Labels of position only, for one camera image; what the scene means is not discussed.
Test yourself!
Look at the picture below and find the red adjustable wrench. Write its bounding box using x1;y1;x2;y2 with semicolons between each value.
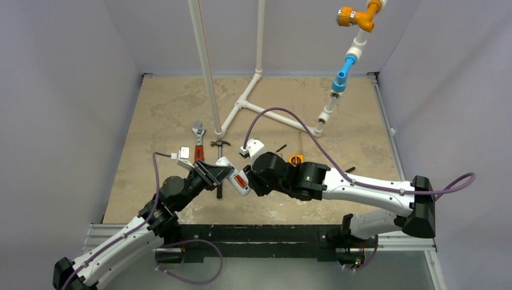
191;121;206;161

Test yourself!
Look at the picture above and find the white remote control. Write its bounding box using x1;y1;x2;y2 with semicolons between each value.
215;156;251;196

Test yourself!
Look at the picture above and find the red battery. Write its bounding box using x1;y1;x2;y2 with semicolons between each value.
234;175;247;189

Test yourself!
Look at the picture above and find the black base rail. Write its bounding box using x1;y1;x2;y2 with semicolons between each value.
153;224;379;265

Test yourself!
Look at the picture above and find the white pipe frame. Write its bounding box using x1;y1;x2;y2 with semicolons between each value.
188;0;377;138

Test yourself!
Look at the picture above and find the blue pipe fitting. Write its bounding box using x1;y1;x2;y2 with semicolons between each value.
331;55;357;93

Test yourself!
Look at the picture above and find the orange pipe valve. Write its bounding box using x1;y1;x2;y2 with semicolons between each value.
336;0;387;33

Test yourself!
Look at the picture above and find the small black screwdriver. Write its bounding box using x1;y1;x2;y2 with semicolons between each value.
275;144;287;153

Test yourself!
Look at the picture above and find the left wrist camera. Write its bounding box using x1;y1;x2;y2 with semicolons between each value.
171;146;194;170

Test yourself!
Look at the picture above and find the yellow tape measure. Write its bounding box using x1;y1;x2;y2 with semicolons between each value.
289;154;304;166

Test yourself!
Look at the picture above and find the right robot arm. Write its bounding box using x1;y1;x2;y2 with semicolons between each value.
243;152;436;246

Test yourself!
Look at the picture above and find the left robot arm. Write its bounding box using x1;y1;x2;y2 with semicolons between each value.
53;161;235;289

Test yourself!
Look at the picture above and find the black handled hammer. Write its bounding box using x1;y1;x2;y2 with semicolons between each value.
210;140;232;200

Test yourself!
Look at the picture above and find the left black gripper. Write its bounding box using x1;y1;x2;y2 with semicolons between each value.
175;159;233;211

